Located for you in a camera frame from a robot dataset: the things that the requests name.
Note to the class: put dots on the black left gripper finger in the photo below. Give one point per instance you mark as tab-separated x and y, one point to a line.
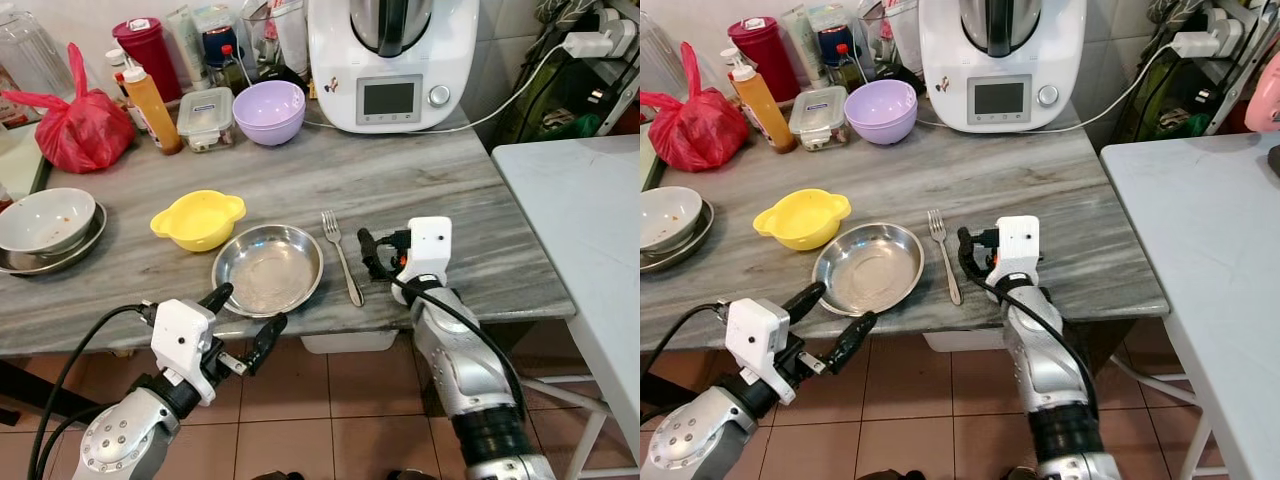
855	342
267	342
808	297
217	297

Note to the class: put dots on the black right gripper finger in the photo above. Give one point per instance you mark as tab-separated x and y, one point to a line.
966	247
367	248

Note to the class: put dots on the silver fork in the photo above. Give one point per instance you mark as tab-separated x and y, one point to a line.
342	260
947	258

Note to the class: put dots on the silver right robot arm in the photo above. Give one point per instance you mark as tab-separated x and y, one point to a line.
1050	380
470	380

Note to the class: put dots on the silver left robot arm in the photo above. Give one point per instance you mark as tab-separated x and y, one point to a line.
130	435
700	440

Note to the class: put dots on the stainless steel plate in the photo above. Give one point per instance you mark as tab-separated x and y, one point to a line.
268	275
870	272

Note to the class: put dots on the white box under table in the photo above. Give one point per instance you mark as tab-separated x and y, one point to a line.
348	342
962	341

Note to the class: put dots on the dark metal plate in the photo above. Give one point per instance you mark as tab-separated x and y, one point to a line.
60	258
690	255

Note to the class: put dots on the black robot left foot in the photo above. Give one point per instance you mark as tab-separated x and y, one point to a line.
890	475
275	475

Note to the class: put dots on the black robot foot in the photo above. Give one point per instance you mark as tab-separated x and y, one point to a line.
275	475
890	475
410	474

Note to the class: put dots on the purple plastic bowl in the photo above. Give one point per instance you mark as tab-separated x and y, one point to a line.
880	112
268	115

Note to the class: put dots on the white bowl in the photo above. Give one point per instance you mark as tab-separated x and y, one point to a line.
45	218
668	215

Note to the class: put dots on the white food processor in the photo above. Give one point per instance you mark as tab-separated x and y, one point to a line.
1000	65
390	65

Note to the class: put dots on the clear lidded food container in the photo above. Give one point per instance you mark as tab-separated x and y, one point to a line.
818	120
206	120

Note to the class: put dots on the orange sauce squeeze bottle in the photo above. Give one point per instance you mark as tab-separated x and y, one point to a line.
155	115
768	112

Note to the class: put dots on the black robot right foot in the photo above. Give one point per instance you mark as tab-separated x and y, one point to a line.
410	474

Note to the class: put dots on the red plastic bag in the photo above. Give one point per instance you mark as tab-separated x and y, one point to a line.
75	130
700	130

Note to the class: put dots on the dark bottle red cap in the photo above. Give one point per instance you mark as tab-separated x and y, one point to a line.
232	72
848	70

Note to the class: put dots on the clear plastic bag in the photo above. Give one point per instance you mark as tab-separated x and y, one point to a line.
893	38
280	40

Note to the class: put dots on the black rack with green items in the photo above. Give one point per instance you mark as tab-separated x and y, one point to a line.
1180	100
580	100

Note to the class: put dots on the white capped bottle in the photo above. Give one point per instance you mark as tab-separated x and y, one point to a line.
117	62
732	60

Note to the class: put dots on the red canister white lid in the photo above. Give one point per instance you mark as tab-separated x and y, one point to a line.
765	50
150	50

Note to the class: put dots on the pale green packet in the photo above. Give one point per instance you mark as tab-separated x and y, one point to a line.
185	45
800	45

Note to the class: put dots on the white power adapter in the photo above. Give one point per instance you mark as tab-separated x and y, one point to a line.
592	44
1198	44

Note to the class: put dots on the clear plastic jug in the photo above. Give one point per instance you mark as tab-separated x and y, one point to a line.
30	55
655	55

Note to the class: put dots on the pink rounded object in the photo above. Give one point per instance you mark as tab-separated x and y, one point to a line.
1266	95

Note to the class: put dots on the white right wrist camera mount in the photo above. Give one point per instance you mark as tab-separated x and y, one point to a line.
1015	250
425	255

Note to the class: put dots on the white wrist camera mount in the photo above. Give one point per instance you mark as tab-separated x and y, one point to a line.
180	345
425	255
757	345
1015	250

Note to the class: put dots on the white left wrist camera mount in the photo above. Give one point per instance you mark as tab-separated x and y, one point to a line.
180	345
757	345

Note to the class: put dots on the white tray black frame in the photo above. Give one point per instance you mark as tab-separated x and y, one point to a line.
650	160
22	160

